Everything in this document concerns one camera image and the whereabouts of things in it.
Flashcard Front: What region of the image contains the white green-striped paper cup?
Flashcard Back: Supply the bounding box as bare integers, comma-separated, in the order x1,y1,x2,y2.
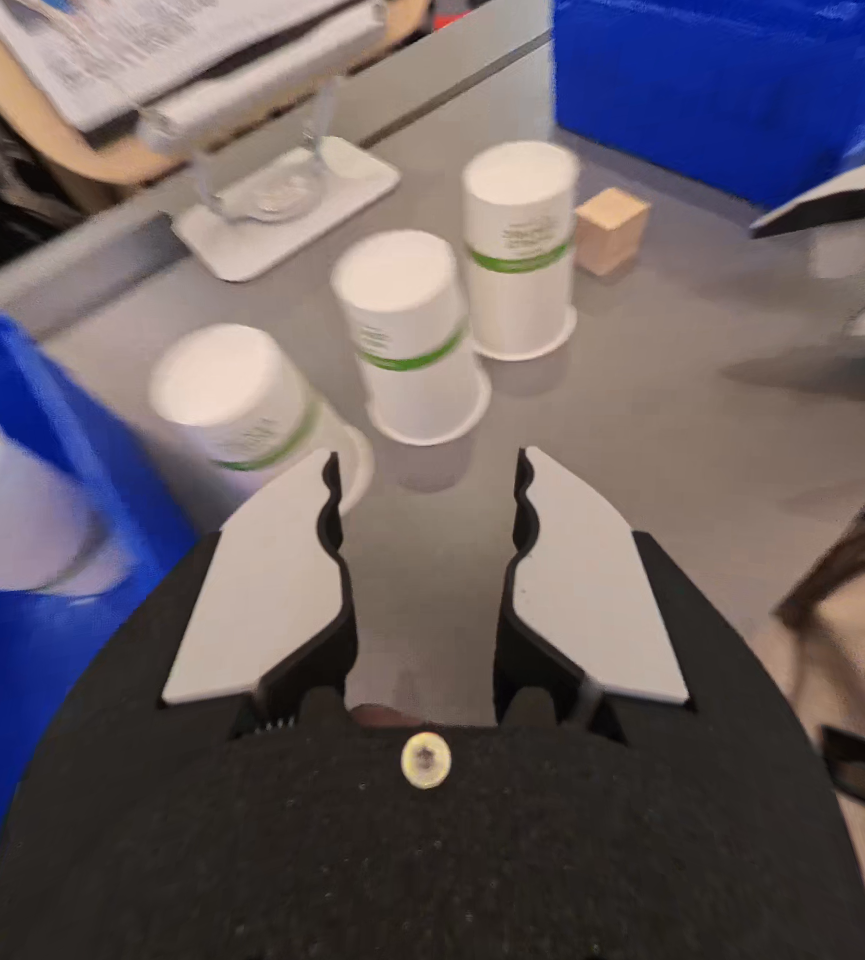
147,322,375,520
460,140,581,363
329,228,494,449
0,410,134,599

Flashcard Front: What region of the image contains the wooden document stand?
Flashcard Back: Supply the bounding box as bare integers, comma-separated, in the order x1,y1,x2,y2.
0,0,434,285

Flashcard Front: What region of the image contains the blue plastic bin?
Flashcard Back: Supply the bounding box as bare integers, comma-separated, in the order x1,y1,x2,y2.
0,313,205,939
551,0,865,210

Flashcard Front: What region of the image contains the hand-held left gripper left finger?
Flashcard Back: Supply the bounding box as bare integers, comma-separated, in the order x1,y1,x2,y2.
161,448,359,732

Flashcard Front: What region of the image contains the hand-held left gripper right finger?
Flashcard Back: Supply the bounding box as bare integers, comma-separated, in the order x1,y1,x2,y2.
494,446,690,732

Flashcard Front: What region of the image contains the printed instruction sheet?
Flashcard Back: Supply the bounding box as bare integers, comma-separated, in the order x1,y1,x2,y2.
0,0,381,132

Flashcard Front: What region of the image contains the wooden cube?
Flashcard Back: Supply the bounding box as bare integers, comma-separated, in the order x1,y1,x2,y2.
573,187,653,279

